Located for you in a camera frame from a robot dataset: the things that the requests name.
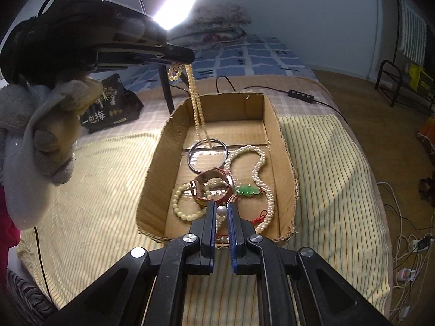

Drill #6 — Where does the twisted white pearl necklace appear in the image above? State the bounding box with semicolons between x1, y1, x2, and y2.
214;144;276;245

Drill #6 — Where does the orange covered furniture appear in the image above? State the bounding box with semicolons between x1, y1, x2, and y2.
417;115;435;152

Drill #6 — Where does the white power strip with cables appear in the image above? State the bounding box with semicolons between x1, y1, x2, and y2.
377;181;434;325

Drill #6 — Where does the cream bead bracelet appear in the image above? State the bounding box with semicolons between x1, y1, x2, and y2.
172;182;207;222

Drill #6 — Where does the blue patterned bedsheet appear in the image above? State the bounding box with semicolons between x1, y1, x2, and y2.
122;35;320;93

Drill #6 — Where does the black metal clothes rack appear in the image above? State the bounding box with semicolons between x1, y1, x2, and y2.
372;0;434;114

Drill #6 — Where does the cardboard box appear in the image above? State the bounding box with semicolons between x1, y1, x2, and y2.
136;93;298;242

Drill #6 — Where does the long thin pearl necklace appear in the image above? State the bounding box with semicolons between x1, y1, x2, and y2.
167;62;213;150

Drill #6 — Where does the magenta jacket sleeve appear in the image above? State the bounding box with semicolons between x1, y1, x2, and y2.
0;186;21;290

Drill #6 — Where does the dark bangle ring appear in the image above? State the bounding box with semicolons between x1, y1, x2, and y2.
187;138;228;174

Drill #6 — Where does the black bag with gold print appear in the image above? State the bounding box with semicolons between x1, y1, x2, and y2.
80;74;144;133

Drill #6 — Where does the black ring light tripod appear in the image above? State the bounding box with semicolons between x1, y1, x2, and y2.
156;64;175;114

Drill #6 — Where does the black cable with controller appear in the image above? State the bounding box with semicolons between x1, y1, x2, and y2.
215;75;350;123

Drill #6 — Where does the hand in grey glove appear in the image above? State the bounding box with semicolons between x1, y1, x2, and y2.
1;77;103;230

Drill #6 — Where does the green jade pendant red cord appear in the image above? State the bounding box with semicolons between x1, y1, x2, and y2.
217;182;269;239

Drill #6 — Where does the brown strap wristwatch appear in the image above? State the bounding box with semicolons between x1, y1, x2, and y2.
189;168;235;207

